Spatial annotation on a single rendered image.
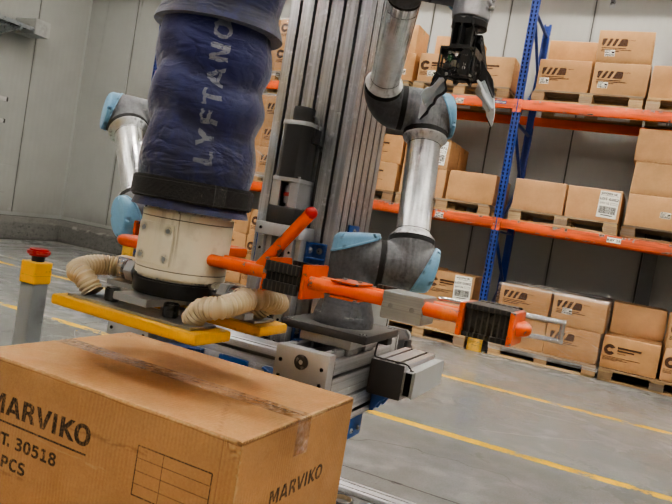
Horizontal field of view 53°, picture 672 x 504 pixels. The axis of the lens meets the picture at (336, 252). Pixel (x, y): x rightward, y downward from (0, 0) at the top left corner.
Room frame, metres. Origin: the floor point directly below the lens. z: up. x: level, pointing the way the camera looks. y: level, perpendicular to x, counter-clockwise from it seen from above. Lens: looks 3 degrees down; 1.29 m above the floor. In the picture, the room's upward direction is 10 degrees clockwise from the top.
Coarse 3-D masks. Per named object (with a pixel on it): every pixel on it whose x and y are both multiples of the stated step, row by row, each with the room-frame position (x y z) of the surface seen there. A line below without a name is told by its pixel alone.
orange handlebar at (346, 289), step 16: (128, 240) 1.31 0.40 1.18; (208, 256) 1.23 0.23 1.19; (224, 256) 1.26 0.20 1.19; (240, 256) 1.51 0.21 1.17; (240, 272) 1.20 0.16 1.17; (256, 272) 1.18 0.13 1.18; (320, 288) 1.12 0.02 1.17; (336, 288) 1.11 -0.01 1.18; (352, 288) 1.10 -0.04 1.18; (368, 288) 1.13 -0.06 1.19; (432, 304) 1.04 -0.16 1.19; (448, 304) 1.07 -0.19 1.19; (448, 320) 1.02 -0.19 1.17
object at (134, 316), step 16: (112, 288) 1.22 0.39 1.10; (64, 304) 1.22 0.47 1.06; (80, 304) 1.20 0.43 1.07; (96, 304) 1.20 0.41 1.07; (112, 304) 1.20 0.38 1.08; (128, 304) 1.23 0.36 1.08; (176, 304) 1.17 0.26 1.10; (112, 320) 1.17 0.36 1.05; (128, 320) 1.15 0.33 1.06; (144, 320) 1.14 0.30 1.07; (160, 320) 1.14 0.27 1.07; (176, 320) 1.15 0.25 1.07; (176, 336) 1.10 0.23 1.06; (192, 336) 1.09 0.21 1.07; (208, 336) 1.11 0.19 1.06; (224, 336) 1.15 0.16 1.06
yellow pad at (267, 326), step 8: (216, 320) 1.30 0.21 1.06; (224, 320) 1.29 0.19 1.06; (232, 320) 1.28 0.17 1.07; (240, 320) 1.29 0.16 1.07; (248, 320) 1.28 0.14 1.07; (256, 320) 1.29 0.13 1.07; (264, 320) 1.31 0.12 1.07; (272, 320) 1.33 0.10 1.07; (232, 328) 1.28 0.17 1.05; (240, 328) 1.27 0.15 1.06; (248, 328) 1.27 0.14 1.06; (256, 328) 1.26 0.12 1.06; (264, 328) 1.27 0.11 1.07; (272, 328) 1.29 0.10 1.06; (280, 328) 1.32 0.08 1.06
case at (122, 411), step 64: (0, 384) 1.21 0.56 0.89; (64, 384) 1.15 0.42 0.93; (128, 384) 1.18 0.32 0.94; (192, 384) 1.25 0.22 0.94; (256, 384) 1.32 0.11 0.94; (0, 448) 1.20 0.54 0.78; (64, 448) 1.14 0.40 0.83; (128, 448) 1.08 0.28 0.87; (192, 448) 1.02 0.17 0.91; (256, 448) 1.02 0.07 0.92; (320, 448) 1.24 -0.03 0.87
